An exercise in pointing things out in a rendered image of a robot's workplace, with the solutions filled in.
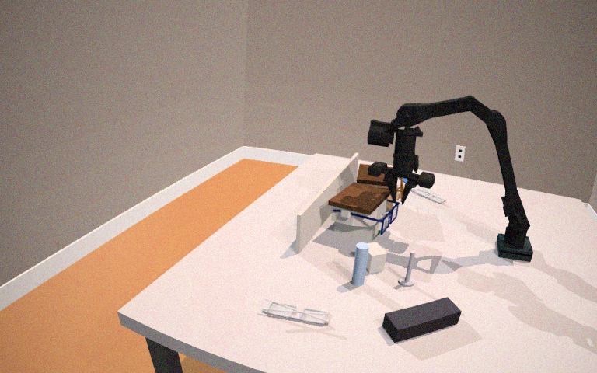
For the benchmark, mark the white flat panel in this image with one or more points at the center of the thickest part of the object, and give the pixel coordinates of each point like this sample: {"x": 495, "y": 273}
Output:
{"x": 312, "y": 217}

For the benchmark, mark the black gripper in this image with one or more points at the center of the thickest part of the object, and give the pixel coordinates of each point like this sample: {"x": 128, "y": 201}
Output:
{"x": 403, "y": 166}

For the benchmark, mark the navy glasses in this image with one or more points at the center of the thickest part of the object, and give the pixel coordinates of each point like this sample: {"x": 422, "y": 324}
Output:
{"x": 385, "y": 221}

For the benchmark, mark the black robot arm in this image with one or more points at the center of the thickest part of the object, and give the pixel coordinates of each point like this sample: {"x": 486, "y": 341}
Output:
{"x": 410, "y": 114}

